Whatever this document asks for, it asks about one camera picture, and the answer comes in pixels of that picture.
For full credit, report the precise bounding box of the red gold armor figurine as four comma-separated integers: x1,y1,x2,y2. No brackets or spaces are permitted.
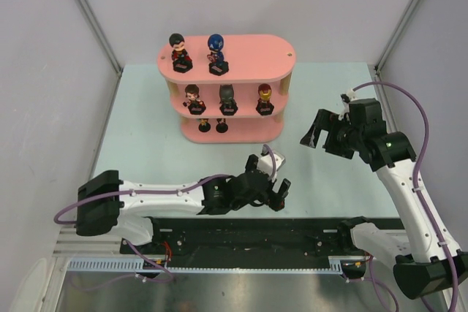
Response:
256,83,274,116

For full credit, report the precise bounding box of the grey masked bat figurine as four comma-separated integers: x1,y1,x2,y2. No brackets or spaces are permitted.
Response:
219,84,238,115

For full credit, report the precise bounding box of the brown-haired archer figurine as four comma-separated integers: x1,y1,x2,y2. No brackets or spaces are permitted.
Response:
183,84,206,115

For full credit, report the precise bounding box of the blue shield hero figurine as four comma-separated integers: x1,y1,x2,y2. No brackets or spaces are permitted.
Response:
207,34,229,76

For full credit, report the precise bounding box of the dark-haired red-suit figurine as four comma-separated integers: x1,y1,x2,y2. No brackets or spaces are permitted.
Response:
169,33,193,73

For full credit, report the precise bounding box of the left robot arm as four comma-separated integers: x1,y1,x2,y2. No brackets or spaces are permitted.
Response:
75,153,291,246

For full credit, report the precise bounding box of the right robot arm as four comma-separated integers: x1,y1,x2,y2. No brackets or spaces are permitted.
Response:
300,99,467,300

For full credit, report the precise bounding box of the pink three-tier shelf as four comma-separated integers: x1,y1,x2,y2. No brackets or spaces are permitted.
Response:
157,34,296,144

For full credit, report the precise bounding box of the black-haired red dress figurine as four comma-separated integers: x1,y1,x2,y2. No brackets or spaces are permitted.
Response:
216,118,229,134

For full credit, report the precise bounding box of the teal-haired princess figurine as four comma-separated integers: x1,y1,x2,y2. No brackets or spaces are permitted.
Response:
198,118,211,133

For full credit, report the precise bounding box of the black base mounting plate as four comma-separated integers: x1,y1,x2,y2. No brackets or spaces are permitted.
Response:
135,218,369,278

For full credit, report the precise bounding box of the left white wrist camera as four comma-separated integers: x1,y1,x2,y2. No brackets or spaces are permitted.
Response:
257,144,286,182

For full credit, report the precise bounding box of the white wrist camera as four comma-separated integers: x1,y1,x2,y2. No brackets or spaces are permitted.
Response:
257,144,286,182
339,89,358,121

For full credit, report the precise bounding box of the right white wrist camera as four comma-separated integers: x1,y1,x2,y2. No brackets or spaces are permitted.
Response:
339,89,358,121

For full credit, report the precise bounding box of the white slotted cable duct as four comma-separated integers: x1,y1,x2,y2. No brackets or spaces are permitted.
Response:
67,256,367,275

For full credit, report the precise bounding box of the aluminium frame rail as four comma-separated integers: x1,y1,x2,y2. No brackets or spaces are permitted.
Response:
53,227,121,257

